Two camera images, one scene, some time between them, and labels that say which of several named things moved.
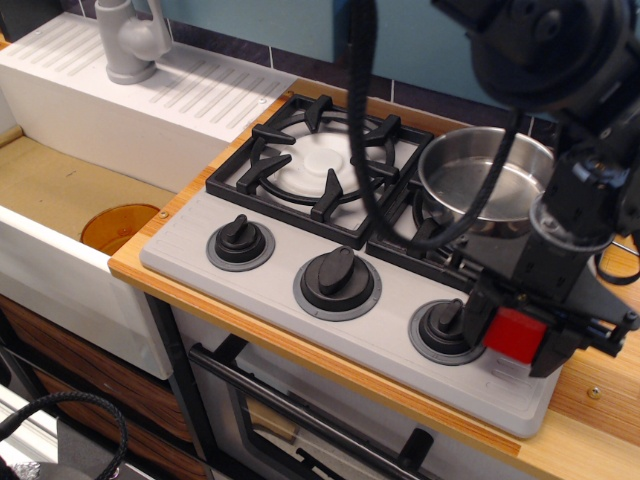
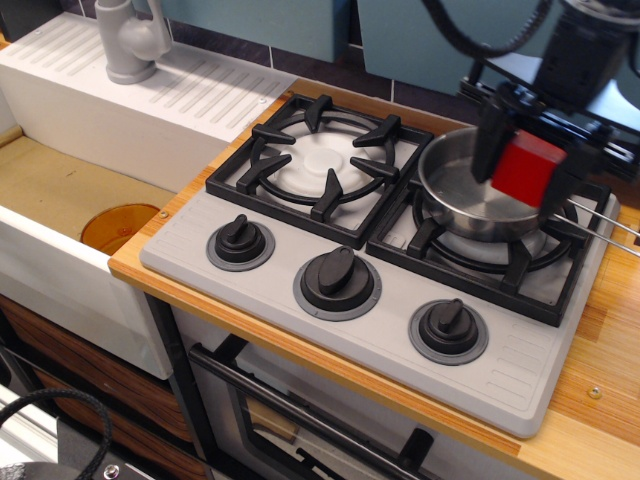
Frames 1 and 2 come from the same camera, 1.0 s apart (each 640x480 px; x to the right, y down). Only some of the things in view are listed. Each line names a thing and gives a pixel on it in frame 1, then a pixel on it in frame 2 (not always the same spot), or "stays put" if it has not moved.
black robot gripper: [533, 270] to [582, 58]
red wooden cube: [515, 335] to [526, 166]
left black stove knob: [240, 245] stays put
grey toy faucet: [132, 45] stays put
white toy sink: [73, 142] stays put
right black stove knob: [437, 330] stays put
